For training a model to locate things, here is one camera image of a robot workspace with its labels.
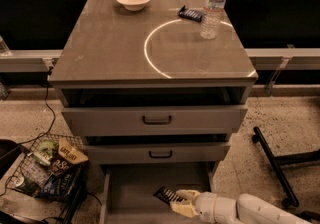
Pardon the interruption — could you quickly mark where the grey drawer cabinet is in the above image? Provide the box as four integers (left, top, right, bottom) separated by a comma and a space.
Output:
48, 0, 259, 224

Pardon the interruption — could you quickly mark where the green soda can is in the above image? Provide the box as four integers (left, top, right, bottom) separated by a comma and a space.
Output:
15, 176, 38, 196

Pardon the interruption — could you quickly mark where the grey open bottom drawer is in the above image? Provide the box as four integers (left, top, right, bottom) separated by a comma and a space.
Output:
99, 162, 214, 224

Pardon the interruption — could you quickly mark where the green snack bag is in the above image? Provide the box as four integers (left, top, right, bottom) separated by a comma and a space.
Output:
37, 140, 58, 161

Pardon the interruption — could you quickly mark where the blue snack bar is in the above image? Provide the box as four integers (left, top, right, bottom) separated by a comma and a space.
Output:
178, 6, 203, 22

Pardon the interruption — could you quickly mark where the dark blue snack bag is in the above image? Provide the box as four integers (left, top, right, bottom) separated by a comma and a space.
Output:
38, 173, 76, 202

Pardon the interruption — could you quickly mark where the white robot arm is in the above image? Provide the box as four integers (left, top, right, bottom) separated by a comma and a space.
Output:
170, 190, 312, 224

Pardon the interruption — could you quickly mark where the grey top drawer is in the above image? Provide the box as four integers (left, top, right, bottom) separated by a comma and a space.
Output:
62, 105, 248, 137

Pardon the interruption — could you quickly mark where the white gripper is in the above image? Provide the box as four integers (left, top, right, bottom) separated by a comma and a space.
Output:
170, 189, 217, 222

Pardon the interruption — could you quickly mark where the black power cable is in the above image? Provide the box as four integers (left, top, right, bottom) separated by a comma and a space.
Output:
0, 64, 58, 199

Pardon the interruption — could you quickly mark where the brown chip bag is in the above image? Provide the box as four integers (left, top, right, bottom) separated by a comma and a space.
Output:
58, 138, 88, 165

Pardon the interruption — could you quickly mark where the clear plastic water bottle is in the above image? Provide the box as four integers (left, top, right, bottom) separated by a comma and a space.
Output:
200, 0, 226, 39

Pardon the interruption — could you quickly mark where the black wire basket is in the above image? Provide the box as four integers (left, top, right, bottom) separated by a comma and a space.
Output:
7, 134, 88, 224

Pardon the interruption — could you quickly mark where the grey middle drawer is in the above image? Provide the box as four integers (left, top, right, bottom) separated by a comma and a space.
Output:
85, 142, 231, 164

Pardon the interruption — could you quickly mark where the black rxbar chocolate bar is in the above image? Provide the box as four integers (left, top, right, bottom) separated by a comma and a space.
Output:
153, 186, 183, 205

